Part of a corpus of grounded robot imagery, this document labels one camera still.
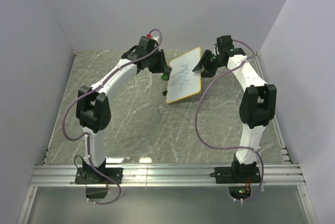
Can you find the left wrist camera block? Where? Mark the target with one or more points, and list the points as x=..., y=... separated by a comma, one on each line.
x=146, y=45

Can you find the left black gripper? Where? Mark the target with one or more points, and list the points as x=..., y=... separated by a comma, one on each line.
x=163, y=66

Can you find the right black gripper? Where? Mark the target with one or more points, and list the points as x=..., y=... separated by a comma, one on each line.
x=208, y=71

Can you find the aluminium mounting rail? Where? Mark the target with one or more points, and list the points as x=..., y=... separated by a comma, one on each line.
x=162, y=175

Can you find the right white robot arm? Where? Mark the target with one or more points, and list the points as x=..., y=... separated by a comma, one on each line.
x=257, y=107

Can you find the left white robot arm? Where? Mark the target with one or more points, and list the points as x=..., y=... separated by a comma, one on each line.
x=93, y=107

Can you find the green whiteboard eraser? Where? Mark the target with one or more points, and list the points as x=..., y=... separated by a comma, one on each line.
x=165, y=76

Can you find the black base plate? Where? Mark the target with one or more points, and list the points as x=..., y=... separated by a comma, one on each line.
x=226, y=175
x=88, y=177

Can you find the orange framed whiteboard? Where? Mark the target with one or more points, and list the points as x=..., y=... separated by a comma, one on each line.
x=183, y=82

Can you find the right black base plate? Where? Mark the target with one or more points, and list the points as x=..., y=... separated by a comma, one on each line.
x=226, y=175

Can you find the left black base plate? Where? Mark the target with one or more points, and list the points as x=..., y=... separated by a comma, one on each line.
x=88, y=177

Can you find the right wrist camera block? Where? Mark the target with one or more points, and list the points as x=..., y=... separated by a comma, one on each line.
x=224, y=43

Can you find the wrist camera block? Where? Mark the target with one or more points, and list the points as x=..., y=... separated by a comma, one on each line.
x=146, y=45
x=224, y=43

